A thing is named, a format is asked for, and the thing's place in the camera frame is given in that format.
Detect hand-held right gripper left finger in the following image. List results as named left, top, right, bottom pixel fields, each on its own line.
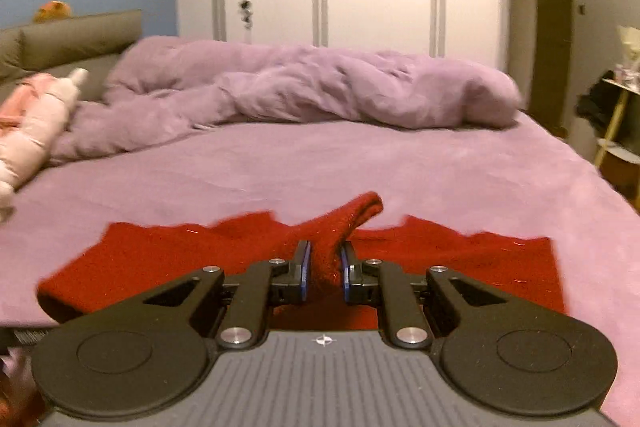
left=115, top=240, right=312, bottom=351

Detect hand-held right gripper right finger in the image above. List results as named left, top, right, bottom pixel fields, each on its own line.
left=340, top=241, right=537, bottom=351

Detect red knit sweater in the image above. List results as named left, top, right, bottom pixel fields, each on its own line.
left=37, top=191, right=567, bottom=334

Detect bed with purple sheet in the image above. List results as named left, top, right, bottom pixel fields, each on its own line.
left=0, top=104, right=640, bottom=427

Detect purple duvet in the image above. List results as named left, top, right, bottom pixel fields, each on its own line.
left=50, top=36, right=525, bottom=165

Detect long pale pink plush toy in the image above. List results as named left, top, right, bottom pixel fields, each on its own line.
left=0, top=67, right=91, bottom=223

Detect dark cloth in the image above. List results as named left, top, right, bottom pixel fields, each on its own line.
left=575, top=69, right=624, bottom=140

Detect wooden side shelf stand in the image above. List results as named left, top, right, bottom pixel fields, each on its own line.
left=594, top=76, right=640, bottom=190

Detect green pillow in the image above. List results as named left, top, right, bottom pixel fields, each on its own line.
left=0, top=9, right=144, bottom=104

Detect dark wooden door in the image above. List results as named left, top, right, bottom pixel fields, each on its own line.
left=529, top=0, right=574, bottom=138

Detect orange plush toy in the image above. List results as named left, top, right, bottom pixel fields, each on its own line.
left=33, top=0, right=74, bottom=24

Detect small trinkets on shelf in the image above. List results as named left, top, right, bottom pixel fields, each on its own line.
left=612, top=63, right=640, bottom=86

